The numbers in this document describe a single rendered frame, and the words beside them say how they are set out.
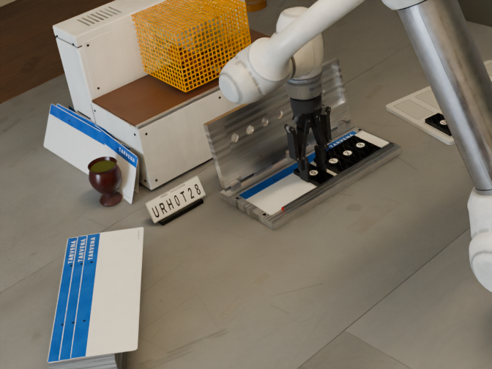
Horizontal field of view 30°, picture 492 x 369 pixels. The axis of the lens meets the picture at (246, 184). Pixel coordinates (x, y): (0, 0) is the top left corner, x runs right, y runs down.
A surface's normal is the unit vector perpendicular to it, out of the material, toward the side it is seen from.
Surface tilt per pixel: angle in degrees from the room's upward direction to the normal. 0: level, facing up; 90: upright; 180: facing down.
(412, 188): 0
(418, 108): 0
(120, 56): 90
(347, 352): 0
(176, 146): 90
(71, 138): 63
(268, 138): 79
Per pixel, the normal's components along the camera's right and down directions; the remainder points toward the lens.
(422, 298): -0.13, -0.82
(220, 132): 0.59, 0.19
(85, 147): -0.72, 0.02
